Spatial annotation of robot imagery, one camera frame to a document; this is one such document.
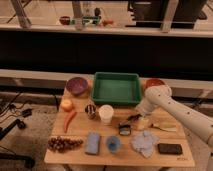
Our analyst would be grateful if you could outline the black dish brush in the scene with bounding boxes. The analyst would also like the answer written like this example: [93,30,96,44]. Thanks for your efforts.
[118,114,142,136]

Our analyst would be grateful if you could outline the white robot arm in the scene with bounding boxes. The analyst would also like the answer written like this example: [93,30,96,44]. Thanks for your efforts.
[136,85,213,148]

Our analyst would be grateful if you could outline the green plastic tray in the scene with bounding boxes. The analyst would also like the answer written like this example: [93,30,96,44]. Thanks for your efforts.
[91,72,142,106]

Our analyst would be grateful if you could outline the light blue crumpled cloth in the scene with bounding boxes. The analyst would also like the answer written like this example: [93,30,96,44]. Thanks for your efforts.
[130,130,159,158]

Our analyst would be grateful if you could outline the black phone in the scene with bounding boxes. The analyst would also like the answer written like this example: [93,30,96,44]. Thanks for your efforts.
[157,143,182,155]

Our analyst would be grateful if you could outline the small blue cup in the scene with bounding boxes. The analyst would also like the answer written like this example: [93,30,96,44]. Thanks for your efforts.
[106,136,121,153]

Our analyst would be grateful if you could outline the white plastic cup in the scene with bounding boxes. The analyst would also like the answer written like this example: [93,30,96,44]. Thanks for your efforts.
[98,105,114,125]

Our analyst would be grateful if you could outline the blue sponge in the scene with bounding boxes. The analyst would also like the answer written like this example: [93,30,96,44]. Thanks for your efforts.
[85,132,101,155]

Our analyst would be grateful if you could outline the striped small cup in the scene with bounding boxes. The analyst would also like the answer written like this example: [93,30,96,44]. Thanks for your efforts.
[85,104,96,119]

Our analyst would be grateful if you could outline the wooden table board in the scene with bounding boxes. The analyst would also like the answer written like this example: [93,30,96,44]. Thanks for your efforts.
[44,90,195,167]

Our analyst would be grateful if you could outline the orange carrot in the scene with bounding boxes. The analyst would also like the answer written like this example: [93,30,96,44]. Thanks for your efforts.
[63,110,76,133]

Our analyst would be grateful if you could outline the purple bowl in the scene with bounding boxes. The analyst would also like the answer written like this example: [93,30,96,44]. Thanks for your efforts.
[66,77,88,96]

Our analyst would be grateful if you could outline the yellow apple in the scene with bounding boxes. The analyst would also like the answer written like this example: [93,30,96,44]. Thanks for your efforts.
[60,99,73,112]

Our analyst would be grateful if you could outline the bunch of dark grapes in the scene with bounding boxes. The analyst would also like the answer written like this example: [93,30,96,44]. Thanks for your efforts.
[48,136,83,153]

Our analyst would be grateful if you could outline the orange item on shelf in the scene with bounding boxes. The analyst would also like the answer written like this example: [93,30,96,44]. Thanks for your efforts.
[102,20,114,27]

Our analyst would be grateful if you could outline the green toy on shelf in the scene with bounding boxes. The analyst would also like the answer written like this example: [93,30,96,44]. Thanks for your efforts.
[82,16,100,25]

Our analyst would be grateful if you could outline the red bowl on shelf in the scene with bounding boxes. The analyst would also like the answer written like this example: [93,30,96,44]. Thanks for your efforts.
[59,16,70,25]

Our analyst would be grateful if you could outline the wooden handled knife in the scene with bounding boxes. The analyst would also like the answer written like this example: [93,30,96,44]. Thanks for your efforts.
[151,123,177,132]

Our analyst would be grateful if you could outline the black cables on floor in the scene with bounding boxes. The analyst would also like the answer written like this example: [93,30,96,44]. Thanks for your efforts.
[0,93,37,169]

